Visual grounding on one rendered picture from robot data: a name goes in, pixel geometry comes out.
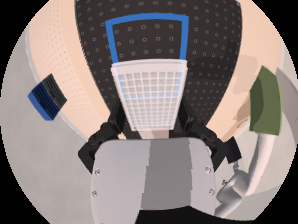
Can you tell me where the blue tape outline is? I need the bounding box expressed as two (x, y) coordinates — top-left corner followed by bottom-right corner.
(105, 13), (189, 63)

